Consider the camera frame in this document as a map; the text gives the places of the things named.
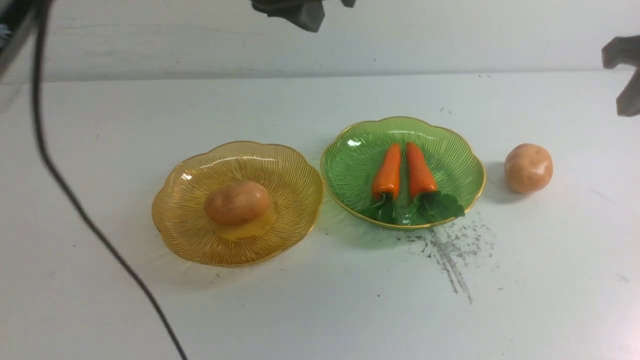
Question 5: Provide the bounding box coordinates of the toy carrot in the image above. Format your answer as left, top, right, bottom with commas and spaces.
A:
362, 143, 402, 224
405, 142, 466, 226

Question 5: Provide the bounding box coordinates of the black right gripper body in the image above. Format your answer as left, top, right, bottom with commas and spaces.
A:
251, 0, 325, 34

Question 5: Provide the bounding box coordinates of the toy potato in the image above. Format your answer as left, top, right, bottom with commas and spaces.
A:
204, 181, 271, 226
503, 143, 554, 194

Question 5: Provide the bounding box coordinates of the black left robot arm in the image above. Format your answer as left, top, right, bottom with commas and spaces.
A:
0, 0, 51, 77

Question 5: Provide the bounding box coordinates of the green ribbed plastic plate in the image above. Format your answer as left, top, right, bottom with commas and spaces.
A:
320, 116, 487, 230

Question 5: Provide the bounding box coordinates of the amber ribbed plastic plate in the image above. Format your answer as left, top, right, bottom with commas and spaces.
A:
151, 141, 324, 268

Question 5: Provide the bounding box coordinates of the black left camera cable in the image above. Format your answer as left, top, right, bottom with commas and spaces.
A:
31, 0, 190, 360

